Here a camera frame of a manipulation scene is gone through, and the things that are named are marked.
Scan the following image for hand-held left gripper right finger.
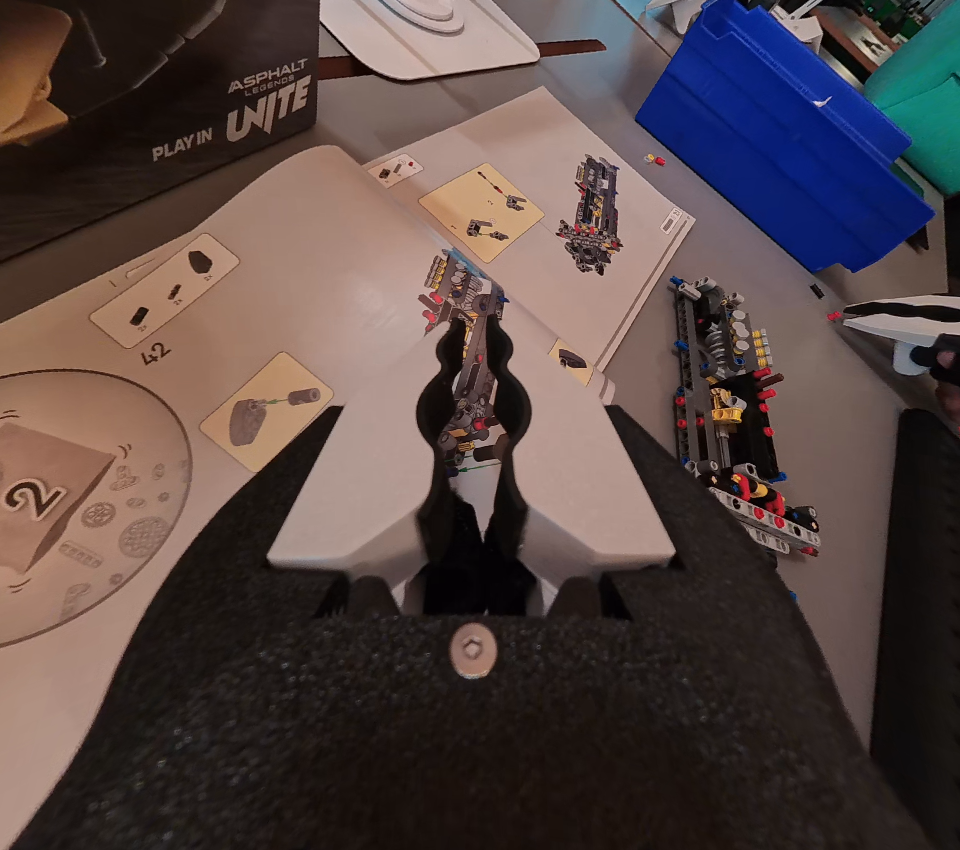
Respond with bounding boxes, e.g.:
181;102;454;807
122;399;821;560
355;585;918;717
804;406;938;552
483;318;676;596

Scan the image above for lego chassis model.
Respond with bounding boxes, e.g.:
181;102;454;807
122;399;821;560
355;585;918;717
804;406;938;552
669;275;824;559

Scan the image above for open instruction booklet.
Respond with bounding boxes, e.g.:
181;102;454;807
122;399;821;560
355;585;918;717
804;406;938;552
0;87;699;815

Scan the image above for teal bag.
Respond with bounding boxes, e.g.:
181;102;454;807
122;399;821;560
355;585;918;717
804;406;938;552
862;16;960;196

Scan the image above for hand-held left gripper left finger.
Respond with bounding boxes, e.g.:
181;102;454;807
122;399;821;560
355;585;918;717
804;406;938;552
267;319;466;596

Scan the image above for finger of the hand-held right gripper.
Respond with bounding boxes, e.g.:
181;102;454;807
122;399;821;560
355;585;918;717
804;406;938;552
841;316;960;345
846;295;960;325

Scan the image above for blue plastic bin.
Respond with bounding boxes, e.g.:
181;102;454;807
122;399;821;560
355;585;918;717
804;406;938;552
635;0;936;275

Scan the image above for black perforated mat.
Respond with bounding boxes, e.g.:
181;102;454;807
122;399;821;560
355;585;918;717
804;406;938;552
870;408;960;810

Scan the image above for lego set box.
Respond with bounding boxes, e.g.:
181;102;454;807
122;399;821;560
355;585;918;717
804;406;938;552
0;0;325;264

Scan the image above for long grey lego beam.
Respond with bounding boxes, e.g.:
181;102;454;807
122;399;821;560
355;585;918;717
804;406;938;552
708;485;824;559

